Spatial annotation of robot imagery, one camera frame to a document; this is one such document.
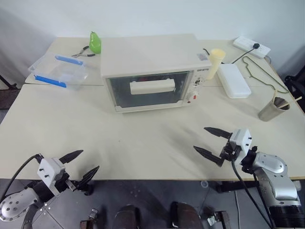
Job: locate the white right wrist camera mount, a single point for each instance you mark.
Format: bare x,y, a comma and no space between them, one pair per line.
241,139

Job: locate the steel metal cup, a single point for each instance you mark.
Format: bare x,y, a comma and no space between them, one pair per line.
270,111

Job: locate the green plastic pear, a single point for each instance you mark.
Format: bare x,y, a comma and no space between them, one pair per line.
94,44

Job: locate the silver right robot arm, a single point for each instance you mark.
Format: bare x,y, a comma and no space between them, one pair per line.
274,167

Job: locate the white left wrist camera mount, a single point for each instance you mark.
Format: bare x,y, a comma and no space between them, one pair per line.
48,169

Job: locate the cream toaster oven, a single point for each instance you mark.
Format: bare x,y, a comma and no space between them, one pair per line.
152,55

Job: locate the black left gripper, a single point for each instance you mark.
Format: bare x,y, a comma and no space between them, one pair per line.
63,182

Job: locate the cream ice cream cone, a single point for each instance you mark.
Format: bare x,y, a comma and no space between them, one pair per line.
214,64

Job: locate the black power plug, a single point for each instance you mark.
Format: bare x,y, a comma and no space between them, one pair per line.
256,45

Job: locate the black chair base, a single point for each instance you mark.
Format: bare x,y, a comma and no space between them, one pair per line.
295,86

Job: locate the wooden chopstick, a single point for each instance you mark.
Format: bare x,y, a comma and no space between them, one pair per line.
291,101
275,95

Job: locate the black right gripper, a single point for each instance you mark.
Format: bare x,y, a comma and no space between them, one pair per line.
229,150

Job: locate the black table frame bar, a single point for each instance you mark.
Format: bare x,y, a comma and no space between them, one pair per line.
238,185

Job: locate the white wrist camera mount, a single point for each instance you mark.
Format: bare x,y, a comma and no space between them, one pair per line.
241,139
48,169

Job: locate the flat white plastic box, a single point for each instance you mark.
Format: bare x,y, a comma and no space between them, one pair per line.
234,82

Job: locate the dark rounded shape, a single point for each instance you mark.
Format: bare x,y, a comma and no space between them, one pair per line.
127,218
186,215

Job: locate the white power strip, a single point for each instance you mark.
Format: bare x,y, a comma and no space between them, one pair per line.
246,44

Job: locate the clear container with blue clips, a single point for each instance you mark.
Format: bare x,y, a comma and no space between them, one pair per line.
59,71

